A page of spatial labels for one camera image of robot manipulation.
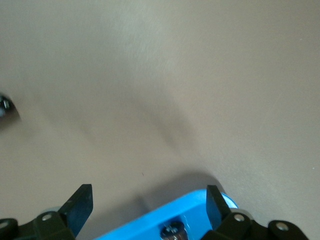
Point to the dark brown relay block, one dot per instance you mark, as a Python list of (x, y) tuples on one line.
[(172, 232)]

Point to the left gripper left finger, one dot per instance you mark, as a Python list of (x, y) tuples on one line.
[(75, 215)]

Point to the blue plastic tray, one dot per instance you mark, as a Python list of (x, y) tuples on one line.
[(155, 220)]

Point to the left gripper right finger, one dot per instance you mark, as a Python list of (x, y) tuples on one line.
[(220, 215)]

